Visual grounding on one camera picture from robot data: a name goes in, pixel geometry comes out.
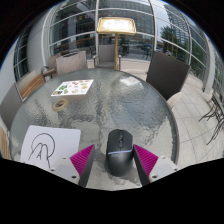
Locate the gold-framed menu stand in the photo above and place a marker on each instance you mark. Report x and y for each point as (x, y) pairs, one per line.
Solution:
(116, 26)

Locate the tan tape roll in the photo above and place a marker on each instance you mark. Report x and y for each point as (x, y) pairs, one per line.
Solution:
(55, 106)

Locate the black computer mouse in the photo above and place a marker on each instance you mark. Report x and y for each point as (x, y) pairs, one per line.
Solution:
(119, 153)

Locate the white mouse pad black drawing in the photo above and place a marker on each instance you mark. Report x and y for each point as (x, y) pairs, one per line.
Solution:
(50, 143)

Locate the wooden slat bench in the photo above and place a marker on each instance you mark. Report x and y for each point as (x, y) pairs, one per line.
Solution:
(4, 143)
(30, 85)

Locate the black metal outdoor chair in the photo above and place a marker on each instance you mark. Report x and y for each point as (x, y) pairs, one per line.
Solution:
(215, 115)

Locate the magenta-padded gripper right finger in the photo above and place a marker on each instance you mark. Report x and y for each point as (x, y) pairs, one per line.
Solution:
(154, 166)

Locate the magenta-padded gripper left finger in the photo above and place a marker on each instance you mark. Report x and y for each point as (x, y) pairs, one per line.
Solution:
(71, 166)

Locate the picture menu card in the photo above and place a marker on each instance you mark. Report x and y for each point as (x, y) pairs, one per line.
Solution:
(73, 87)

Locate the brown wicker chair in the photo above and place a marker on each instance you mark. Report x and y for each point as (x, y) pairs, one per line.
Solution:
(10, 105)
(106, 55)
(50, 65)
(70, 63)
(166, 76)

